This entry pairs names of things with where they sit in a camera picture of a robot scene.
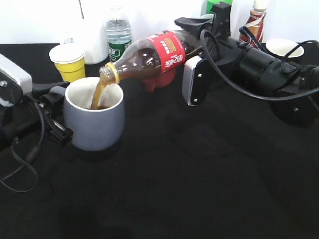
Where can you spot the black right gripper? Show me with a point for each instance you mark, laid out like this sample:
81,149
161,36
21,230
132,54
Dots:
226,51

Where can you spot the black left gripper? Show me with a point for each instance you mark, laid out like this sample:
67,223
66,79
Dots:
23,118

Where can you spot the grey ceramic mug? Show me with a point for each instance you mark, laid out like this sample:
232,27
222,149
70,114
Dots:
93,130

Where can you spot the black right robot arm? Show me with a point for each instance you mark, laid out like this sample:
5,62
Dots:
291,89

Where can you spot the green sprite bottle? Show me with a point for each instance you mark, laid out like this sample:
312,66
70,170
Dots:
210,3

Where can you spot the yellow paper cup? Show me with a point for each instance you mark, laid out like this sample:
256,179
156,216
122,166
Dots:
68,59

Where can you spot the brown coffee drink bottle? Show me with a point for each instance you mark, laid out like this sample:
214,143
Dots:
252,32

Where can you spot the white ceramic mug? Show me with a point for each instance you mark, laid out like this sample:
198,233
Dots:
90,35

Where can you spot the red ceramic mug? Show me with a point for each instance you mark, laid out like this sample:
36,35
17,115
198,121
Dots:
162,80

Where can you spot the clear water bottle green label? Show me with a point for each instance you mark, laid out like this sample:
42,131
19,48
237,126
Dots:
118,32

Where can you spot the black ceramic mug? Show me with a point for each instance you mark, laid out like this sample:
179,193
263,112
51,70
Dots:
279,47

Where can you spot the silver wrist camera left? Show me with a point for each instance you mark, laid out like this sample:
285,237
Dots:
14,82

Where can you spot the white black wrist camera right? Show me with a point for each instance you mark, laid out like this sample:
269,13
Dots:
196,80

